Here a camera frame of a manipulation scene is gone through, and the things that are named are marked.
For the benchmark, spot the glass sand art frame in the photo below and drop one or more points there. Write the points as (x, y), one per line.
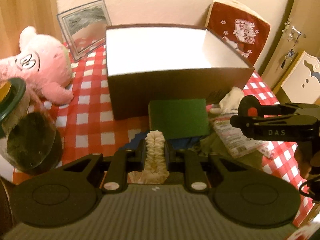
(83, 27)

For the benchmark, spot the wooden door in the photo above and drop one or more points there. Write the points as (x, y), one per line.
(304, 15)

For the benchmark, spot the silver door handle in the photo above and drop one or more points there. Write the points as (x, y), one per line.
(291, 33)

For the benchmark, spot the pink plush toy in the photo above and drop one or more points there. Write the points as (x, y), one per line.
(44, 65)

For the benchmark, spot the beige curtain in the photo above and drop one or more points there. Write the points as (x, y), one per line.
(18, 14)

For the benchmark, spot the printed plastic package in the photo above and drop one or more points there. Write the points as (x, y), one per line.
(236, 143)

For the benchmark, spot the brown cardboard box white inside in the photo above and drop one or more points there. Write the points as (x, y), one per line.
(146, 62)

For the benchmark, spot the glass jar green lid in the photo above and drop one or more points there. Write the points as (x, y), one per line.
(30, 141)

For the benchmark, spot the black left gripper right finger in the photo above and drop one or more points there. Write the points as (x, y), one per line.
(190, 165)

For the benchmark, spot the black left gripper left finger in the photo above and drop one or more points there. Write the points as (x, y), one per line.
(124, 161)

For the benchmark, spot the olive grey cloth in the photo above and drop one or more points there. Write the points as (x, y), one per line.
(212, 144)

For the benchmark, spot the white chair backrest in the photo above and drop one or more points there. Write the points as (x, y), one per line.
(301, 85)

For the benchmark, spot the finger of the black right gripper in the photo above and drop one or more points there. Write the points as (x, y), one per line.
(250, 107)
(245, 124)

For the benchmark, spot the cream knitted cloth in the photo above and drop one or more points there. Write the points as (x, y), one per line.
(155, 169)

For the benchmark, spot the hanging key charm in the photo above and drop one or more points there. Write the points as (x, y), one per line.
(289, 55)

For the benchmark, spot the white cloth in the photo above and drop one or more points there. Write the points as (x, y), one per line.
(229, 104)

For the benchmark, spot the green scouring sponge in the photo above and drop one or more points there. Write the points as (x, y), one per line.
(178, 119)

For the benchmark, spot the red white checkered tablecloth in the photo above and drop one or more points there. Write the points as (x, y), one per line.
(87, 125)

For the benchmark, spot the dark blue cloth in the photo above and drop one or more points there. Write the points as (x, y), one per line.
(176, 143)

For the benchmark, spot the right hand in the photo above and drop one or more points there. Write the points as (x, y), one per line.
(305, 162)

